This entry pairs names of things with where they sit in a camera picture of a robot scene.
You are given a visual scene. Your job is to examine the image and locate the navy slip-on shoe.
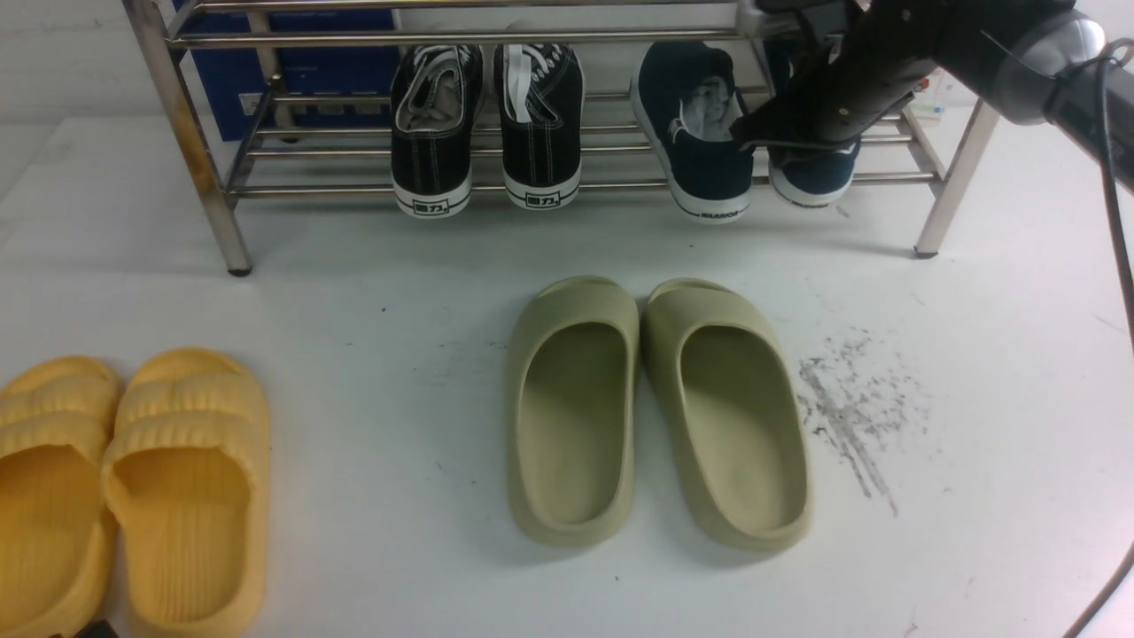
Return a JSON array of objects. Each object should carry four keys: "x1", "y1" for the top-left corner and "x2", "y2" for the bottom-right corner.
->
[
  {"x1": 629, "y1": 41, "x2": 754, "y2": 223},
  {"x1": 764, "y1": 40, "x2": 862, "y2": 210}
]

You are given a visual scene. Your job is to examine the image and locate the olive green slide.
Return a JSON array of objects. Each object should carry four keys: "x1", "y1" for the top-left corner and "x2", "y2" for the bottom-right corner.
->
[
  {"x1": 641, "y1": 278, "x2": 812, "y2": 555},
  {"x1": 505, "y1": 277, "x2": 640, "y2": 548}
]

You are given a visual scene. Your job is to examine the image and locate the left olive green slide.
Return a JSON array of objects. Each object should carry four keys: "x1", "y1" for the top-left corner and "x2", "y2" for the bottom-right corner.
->
[{"x1": 505, "y1": 277, "x2": 640, "y2": 548}]

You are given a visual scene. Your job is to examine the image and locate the left yellow ribbed slide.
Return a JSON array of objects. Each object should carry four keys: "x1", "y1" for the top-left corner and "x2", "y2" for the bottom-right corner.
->
[{"x1": 1, "y1": 356, "x2": 121, "y2": 637}]

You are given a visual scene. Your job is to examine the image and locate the stainless steel shoe rack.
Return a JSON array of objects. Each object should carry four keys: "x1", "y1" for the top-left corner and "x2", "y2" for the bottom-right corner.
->
[{"x1": 121, "y1": 1, "x2": 1002, "y2": 277}]

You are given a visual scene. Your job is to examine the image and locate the blue box behind rack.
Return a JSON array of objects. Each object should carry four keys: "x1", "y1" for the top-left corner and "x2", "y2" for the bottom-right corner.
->
[{"x1": 193, "y1": 11, "x2": 400, "y2": 142}]

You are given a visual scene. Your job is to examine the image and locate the right olive green slide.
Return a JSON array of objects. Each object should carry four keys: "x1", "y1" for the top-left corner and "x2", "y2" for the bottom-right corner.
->
[{"x1": 641, "y1": 278, "x2": 812, "y2": 555}]

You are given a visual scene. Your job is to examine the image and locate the right black canvas sneaker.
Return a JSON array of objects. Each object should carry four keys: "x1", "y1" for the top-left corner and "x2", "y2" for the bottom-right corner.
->
[{"x1": 493, "y1": 43, "x2": 585, "y2": 211}]

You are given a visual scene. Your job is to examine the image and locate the black canvas sneaker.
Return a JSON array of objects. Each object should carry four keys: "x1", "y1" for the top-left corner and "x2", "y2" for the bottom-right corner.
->
[
  {"x1": 390, "y1": 44, "x2": 485, "y2": 221},
  {"x1": 493, "y1": 43, "x2": 585, "y2": 211}
]

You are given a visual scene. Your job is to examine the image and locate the yellow ribbed slide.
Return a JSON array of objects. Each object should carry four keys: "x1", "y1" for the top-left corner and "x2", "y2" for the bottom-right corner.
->
[
  {"x1": 1, "y1": 356, "x2": 121, "y2": 637},
  {"x1": 101, "y1": 348, "x2": 271, "y2": 637}
]

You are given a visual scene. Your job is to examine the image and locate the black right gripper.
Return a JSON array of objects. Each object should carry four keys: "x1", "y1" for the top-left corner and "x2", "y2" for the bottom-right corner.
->
[{"x1": 730, "y1": 1, "x2": 953, "y2": 150}]

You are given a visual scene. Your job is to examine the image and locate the left black canvas sneaker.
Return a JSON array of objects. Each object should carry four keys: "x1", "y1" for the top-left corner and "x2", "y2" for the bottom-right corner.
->
[{"x1": 390, "y1": 44, "x2": 485, "y2": 221}]

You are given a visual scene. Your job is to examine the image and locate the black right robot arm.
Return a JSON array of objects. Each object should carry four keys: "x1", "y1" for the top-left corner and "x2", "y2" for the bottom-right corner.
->
[{"x1": 733, "y1": 1, "x2": 1131, "y2": 187}]

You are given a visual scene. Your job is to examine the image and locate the right yellow ribbed slide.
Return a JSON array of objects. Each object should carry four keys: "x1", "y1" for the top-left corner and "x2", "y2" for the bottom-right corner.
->
[{"x1": 101, "y1": 348, "x2": 271, "y2": 637}]

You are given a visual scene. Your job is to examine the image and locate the colourful printed poster board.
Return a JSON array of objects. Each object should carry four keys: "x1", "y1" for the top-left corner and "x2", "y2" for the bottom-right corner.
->
[{"x1": 908, "y1": 68, "x2": 978, "y2": 122}]

